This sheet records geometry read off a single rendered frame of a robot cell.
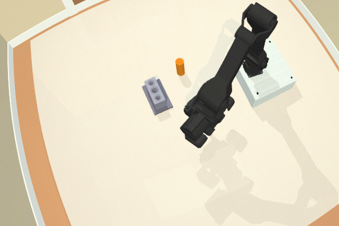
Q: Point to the orange cylinder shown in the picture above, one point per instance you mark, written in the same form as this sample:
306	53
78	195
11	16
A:
180	66

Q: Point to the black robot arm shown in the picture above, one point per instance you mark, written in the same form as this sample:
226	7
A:
212	100

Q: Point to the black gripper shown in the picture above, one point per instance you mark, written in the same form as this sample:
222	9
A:
202	139

